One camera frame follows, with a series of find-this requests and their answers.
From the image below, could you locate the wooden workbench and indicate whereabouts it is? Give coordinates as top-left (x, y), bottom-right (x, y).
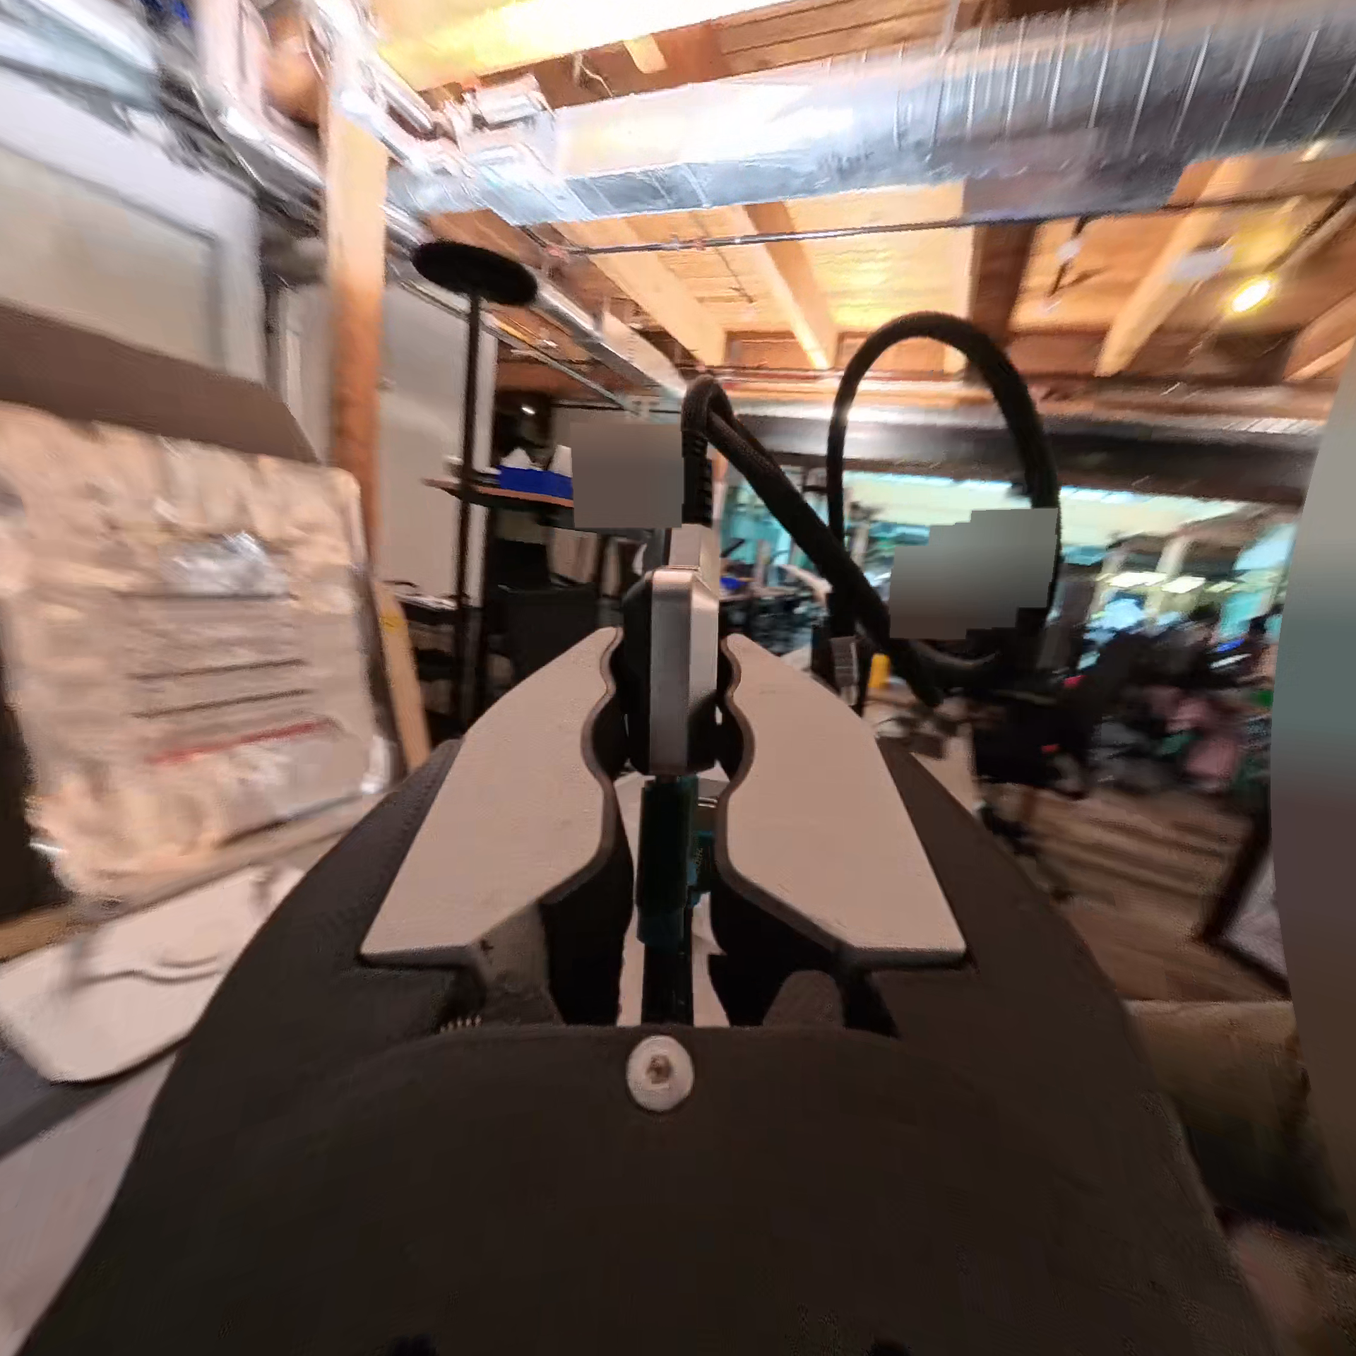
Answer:
top-left (423, 475), bottom-right (578, 512)

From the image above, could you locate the black braided hdmi cable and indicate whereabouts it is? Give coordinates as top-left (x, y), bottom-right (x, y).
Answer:
top-left (633, 772), bottom-right (708, 1027)

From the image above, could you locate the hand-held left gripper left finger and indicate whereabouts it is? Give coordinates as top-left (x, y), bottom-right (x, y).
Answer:
top-left (358, 625), bottom-right (637, 1027)

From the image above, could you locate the instruction sheet in acrylic holder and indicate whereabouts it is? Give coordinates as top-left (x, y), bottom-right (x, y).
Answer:
top-left (0, 407), bottom-right (402, 1082)

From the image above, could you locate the wooden ceiling beam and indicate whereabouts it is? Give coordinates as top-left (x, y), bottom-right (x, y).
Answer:
top-left (321, 91), bottom-right (390, 564)

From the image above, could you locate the plain black switch cable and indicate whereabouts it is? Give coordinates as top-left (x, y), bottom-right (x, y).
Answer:
top-left (678, 312), bottom-right (1060, 706)

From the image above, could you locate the silver ventilation duct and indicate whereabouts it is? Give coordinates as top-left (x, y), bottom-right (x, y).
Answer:
top-left (386, 0), bottom-right (1356, 230)

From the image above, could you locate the black hdmi switch box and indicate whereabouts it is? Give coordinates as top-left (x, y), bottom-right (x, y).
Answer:
top-left (616, 528), bottom-right (746, 783)

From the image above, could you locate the laminated instruction sheet board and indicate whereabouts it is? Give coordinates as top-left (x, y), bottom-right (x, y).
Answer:
top-left (0, 302), bottom-right (436, 934)

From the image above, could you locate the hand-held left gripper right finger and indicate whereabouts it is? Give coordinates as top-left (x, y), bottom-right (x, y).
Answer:
top-left (710, 633), bottom-right (970, 1027)

